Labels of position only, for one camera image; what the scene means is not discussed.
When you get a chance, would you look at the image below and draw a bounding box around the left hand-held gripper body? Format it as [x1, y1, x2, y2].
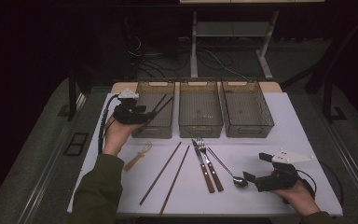
[113, 88, 149, 126]

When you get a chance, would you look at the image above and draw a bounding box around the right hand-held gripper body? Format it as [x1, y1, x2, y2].
[255, 147, 315, 193]

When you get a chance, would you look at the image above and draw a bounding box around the metal spoon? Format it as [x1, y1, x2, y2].
[206, 147, 249, 189]

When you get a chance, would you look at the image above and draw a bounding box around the transparent grey plastic bin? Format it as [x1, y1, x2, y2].
[178, 79, 225, 139]
[126, 79, 176, 140]
[218, 79, 275, 139]

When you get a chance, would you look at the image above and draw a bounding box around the wooden-handled fork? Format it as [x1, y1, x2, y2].
[196, 137, 225, 193]

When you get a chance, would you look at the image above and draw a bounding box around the small wooden-handled spoon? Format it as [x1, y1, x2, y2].
[123, 141, 154, 173]

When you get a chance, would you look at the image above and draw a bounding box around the wooden-handled table knife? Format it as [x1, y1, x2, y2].
[191, 138, 216, 194]

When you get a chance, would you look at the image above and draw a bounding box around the brown chopstick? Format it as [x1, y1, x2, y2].
[159, 145, 191, 216]
[138, 141, 183, 206]

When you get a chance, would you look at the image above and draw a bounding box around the person's right hand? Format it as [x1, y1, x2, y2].
[269, 177, 322, 217]

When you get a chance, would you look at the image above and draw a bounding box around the white table mat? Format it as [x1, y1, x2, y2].
[67, 91, 344, 217]

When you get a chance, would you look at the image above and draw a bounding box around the wooden table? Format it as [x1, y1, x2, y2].
[110, 81, 283, 94]

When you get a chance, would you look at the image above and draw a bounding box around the black metal stand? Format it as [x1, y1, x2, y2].
[67, 60, 90, 122]
[281, 18, 358, 124]

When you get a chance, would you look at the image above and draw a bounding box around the left hand-held gripper cable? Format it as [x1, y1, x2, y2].
[97, 94, 119, 156]

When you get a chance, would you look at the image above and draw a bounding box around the hand-held gripper cable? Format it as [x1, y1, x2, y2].
[296, 169, 319, 201]
[97, 94, 119, 156]

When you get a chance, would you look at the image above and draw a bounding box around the right hand-held gripper cable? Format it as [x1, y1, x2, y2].
[296, 169, 319, 201]

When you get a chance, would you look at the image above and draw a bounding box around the tangle of floor cables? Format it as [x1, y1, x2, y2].
[127, 34, 250, 80]

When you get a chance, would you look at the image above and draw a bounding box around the black floor socket frame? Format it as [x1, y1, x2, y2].
[62, 132, 90, 157]

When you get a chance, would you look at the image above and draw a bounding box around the metal floor rail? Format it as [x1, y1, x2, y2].
[18, 92, 88, 224]
[316, 108, 358, 216]

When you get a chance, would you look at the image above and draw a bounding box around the white metal desk frame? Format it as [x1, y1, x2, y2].
[189, 10, 280, 80]

